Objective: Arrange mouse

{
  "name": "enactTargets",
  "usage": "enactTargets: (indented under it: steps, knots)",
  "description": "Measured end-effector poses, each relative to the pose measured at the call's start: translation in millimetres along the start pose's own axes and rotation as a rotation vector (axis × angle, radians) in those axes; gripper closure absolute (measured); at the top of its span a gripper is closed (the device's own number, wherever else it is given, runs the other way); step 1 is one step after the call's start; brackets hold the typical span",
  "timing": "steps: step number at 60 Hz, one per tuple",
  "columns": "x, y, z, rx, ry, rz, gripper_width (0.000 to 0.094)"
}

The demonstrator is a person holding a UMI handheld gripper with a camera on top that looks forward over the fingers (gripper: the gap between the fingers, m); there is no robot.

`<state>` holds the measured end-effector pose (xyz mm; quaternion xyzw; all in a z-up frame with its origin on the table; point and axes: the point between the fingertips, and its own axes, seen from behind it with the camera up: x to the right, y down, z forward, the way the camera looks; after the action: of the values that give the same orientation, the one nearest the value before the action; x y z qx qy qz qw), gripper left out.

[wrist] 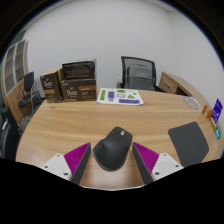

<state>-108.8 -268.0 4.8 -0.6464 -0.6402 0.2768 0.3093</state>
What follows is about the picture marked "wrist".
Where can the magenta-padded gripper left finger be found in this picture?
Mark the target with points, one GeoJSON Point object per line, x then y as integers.
{"type": "Point", "coordinates": [76, 158]}

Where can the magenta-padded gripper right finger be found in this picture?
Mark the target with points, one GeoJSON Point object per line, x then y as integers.
{"type": "Point", "coordinates": [146, 159]}

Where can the dark grey computer mouse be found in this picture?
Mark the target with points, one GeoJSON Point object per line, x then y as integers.
{"type": "Point", "coordinates": [111, 150]}

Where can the dark grey mouse pad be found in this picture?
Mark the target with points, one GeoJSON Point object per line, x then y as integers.
{"type": "Point", "coordinates": [188, 143]}

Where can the wide brown carton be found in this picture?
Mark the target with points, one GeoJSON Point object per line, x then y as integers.
{"type": "Point", "coordinates": [78, 90]}

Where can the white printed sticker sheet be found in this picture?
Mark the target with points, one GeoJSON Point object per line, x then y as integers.
{"type": "Point", "coordinates": [120, 96]}

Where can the round white printed disc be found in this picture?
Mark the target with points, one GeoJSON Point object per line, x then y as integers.
{"type": "Point", "coordinates": [191, 102]}

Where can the black leather armchair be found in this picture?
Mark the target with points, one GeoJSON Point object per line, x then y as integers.
{"type": "Point", "coordinates": [7, 133]}

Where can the orange cardboard box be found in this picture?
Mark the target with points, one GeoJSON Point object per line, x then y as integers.
{"type": "Point", "coordinates": [207, 112]}

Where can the wooden side cabinet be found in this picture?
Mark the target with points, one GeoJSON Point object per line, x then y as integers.
{"type": "Point", "coordinates": [176, 83]}

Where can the grey backpack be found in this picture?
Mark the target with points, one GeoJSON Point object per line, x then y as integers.
{"type": "Point", "coordinates": [140, 77]}

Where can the purple standing card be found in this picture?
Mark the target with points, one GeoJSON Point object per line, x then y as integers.
{"type": "Point", "coordinates": [217, 110]}

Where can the open dark carton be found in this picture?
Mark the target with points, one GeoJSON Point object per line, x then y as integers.
{"type": "Point", "coordinates": [78, 70]}

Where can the black visitor chair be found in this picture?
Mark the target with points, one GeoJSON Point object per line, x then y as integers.
{"type": "Point", "coordinates": [28, 81]}

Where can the wooden shelf unit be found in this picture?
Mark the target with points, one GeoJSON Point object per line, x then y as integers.
{"type": "Point", "coordinates": [13, 93]}

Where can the black mesh office chair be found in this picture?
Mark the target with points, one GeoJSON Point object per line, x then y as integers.
{"type": "Point", "coordinates": [124, 68]}

